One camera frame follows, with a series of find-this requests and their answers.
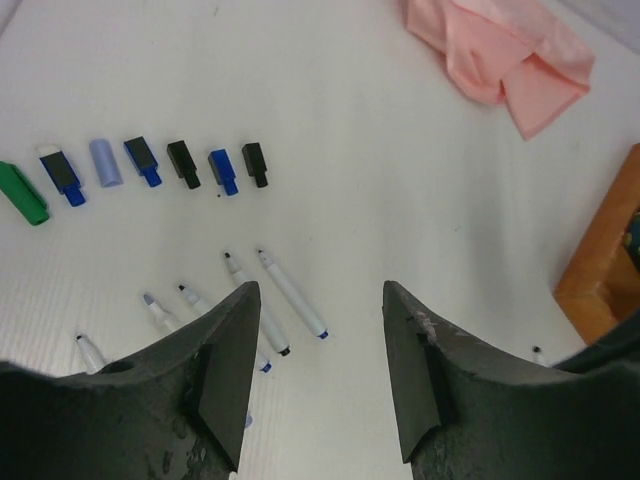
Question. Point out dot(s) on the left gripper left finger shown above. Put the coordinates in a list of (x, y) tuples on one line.
[(173, 410)]

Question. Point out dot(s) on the dark blue capped pen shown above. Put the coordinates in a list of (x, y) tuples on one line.
[(201, 306)]

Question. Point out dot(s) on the black pen cap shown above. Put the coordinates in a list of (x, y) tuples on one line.
[(255, 163), (183, 163)]

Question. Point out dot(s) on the pink cloth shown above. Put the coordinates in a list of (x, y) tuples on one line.
[(515, 53)]

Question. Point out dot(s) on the green pen cap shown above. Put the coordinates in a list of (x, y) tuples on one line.
[(23, 195)]

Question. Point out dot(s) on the wooden compartment tray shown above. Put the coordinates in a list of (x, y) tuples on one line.
[(600, 286)]

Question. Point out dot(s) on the dark blue pen cap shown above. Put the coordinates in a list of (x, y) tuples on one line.
[(61, 174)]

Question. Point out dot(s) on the black capped pen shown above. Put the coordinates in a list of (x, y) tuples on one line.
[(269, 326)]

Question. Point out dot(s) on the navy capped pen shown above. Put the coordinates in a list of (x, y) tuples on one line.
[(539, 356)]

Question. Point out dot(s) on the green-tipped white pen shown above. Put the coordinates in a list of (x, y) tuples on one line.
[(92, 357)]

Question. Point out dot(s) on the lavender capped pen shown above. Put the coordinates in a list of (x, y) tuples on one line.
[(165, 320)]

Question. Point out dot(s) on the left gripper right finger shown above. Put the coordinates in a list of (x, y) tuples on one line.
[(468, 410)]

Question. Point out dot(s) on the lavender pen cap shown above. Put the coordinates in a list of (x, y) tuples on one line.
[(105, 163)]

